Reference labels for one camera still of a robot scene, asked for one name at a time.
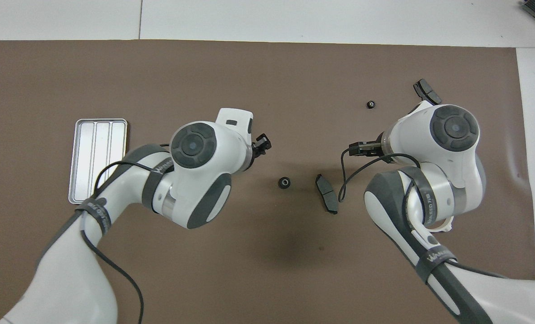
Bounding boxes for single grey brake pad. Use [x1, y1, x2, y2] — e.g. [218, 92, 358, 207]
[315, 174, 339, 215]

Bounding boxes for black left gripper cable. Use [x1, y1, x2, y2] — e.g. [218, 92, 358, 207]
[79, 143, 171, 324]

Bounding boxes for stacked grey brake pads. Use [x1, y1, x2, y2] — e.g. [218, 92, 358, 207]
[413, 79, 442, 105]

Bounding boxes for brown table mat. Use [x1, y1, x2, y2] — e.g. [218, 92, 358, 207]
[0, 40, 535, 324]

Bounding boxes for white curved plastic bracket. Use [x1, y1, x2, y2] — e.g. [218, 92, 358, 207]
[430, 217, 454, 233]

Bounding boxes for silver metal tray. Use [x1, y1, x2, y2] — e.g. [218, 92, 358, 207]
[68, 118, 128, 205]

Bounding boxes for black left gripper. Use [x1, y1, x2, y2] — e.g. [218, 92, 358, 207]
[249, 134, 273, 158]

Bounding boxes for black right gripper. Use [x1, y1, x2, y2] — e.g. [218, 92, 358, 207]
[349, 135, 388, 157]

